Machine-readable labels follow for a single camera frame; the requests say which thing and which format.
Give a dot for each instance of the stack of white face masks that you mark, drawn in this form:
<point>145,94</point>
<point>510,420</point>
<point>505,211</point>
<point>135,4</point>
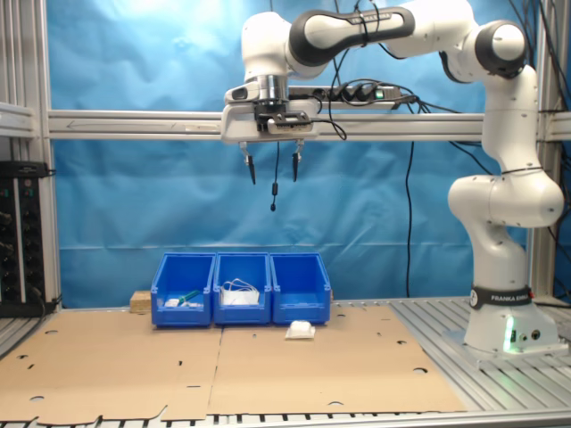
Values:
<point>238,298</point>

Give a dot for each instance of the brown cardboard sheet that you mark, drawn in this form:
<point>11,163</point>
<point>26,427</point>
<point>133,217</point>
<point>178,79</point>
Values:
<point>334,370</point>
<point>111,365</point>

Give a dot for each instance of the black power strip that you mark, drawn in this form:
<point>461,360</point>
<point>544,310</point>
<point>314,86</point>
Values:
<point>383,94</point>

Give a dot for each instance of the horizontal aluminium profile beam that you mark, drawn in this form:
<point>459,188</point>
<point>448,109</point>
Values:
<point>134,125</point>

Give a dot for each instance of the vertical aluminium profile post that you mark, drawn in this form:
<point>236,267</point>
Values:
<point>546,267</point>
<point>38,67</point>

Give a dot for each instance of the white printed flat packet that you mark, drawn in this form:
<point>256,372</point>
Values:
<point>171,302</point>

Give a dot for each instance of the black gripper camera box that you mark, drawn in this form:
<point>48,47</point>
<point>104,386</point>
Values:
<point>285,120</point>

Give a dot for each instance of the chipboard wood block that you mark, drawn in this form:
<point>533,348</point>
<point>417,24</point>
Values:
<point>140,303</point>

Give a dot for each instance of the loose green syringe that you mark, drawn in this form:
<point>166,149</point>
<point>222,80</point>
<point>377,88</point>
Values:
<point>189,295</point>

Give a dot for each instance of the black equipment rack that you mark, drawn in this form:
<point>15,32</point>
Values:
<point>27,232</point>

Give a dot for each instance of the short aluminium side beam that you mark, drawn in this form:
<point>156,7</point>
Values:
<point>15,118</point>

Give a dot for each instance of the white cotton packet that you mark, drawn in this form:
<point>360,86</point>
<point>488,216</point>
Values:
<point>300,331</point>

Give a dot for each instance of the blue plastic storage bin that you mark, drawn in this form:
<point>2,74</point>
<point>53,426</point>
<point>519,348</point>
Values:
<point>299,314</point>
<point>243,314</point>
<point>180,316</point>

